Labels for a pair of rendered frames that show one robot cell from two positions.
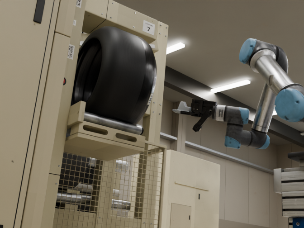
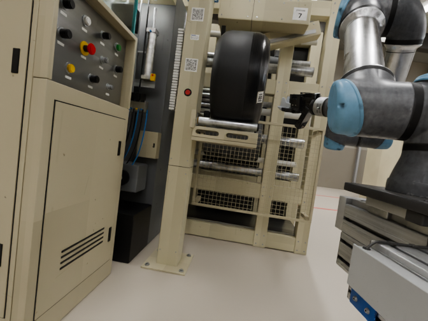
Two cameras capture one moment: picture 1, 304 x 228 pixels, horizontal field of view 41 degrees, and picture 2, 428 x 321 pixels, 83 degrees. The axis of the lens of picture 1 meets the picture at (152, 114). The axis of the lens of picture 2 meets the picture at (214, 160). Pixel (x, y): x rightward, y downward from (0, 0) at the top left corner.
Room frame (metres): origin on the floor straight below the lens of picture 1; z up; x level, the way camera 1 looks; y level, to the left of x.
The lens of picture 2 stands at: (0.83, -0.64, 0.76)
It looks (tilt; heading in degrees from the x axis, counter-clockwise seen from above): 3 degrees down; 39
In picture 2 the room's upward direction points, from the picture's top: 8 degrees clockwise
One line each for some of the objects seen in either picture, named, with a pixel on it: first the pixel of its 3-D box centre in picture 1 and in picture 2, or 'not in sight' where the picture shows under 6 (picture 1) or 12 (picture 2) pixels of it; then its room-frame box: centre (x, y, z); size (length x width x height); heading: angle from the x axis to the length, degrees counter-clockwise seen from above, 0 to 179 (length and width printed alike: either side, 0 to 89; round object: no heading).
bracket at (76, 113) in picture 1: (64, 120); (199, 122); (1.93, 0.42, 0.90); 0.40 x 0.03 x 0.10; 33
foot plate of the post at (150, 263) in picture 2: not in sight; (169, 260); (1.87, 0.47, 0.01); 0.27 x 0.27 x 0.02; 33
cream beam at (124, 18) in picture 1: (108, 21); (262, 20); (2.34, 0.33, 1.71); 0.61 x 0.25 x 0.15; 123
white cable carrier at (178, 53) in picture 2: not in sight; (178, 71); (1.80, 0.53, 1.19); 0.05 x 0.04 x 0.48; 33
